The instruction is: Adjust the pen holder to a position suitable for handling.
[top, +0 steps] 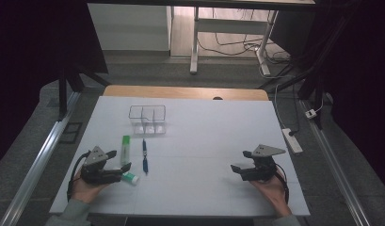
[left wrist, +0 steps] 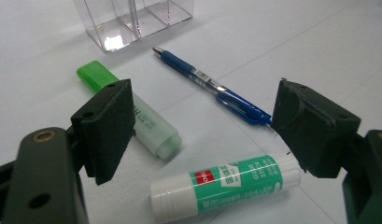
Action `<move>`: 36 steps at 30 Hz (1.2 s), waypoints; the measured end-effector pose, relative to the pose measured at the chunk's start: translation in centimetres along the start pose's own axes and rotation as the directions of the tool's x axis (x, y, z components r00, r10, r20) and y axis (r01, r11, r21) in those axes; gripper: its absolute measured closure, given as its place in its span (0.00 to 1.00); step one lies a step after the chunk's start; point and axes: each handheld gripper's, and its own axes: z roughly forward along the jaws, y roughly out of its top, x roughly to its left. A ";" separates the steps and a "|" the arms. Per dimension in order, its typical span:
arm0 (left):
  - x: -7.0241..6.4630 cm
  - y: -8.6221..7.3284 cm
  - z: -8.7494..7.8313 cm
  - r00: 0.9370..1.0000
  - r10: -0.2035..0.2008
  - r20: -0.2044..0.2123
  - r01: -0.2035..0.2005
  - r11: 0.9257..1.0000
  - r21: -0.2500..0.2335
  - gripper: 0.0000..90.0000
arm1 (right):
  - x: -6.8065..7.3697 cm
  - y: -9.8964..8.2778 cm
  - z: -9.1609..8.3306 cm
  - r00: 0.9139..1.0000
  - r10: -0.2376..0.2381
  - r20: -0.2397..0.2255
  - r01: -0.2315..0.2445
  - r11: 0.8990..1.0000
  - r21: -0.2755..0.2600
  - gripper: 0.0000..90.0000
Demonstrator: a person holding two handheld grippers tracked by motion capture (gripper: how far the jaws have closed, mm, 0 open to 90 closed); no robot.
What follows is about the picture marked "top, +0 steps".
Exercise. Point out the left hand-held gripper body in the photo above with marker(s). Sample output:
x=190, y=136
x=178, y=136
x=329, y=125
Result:
x=94, y=172

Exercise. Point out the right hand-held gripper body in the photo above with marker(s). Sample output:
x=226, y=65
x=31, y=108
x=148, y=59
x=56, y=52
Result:
x=260, y=169

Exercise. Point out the white green glue stick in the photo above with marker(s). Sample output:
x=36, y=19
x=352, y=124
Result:
x=132, y=179

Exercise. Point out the blue pen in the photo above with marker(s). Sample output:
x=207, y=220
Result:
x=144, y=153

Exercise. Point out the clear plastic organizer box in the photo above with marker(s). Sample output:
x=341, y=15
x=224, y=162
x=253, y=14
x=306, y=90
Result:
x=149, y=128

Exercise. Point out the person's left hand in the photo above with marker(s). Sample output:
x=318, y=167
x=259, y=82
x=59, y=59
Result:
x=85, y=191

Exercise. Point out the person's right hand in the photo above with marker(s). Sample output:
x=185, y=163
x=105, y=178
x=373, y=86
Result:
x=271, y=191

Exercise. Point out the white table cover board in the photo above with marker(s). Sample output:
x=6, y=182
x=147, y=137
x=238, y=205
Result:
x=196, y=157

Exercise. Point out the white power strip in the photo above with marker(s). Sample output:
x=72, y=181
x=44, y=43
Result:
x=292, y=141

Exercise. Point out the black floor grate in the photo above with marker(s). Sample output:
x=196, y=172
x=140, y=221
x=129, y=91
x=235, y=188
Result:
x=71, y=132

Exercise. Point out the dark round table grommet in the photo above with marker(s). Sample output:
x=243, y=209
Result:
x=217, y=98

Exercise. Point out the small white adapter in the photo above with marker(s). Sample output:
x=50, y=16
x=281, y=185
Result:
x=311, y=113

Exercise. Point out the black metal stand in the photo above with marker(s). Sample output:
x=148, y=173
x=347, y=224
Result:
x=63, y=94
x=317, y=94

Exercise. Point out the black curtain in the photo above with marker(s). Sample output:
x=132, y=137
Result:
x=362, y=78
x=24, y=62

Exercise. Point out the white cabinet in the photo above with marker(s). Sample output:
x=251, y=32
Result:
x=130, y=28

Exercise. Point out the desk with white legs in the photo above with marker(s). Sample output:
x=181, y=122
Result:
x=227, y=25

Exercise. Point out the aluminium floor rail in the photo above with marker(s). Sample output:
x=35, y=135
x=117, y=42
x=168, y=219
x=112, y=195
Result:
x=39, y=163
x=337, y=175

